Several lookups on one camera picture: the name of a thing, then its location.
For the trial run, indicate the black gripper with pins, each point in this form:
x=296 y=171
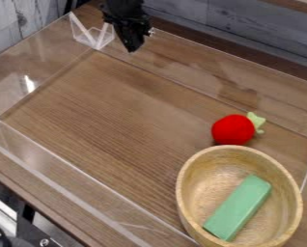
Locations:
x=127 y=13

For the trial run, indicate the red plush strawberry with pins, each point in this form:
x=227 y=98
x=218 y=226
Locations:
x=235 y=129

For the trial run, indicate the oval wooden bowl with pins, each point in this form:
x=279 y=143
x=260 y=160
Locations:
x=208 y=177

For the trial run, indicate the green rectangular block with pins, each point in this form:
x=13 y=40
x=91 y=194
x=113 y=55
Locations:
x=238 y=208

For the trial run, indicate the clear acrylic enclosure wall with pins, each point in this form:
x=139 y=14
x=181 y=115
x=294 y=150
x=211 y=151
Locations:
x=99 y=124

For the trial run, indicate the black metal table bracket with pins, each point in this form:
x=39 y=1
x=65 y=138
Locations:
x=27 y=231

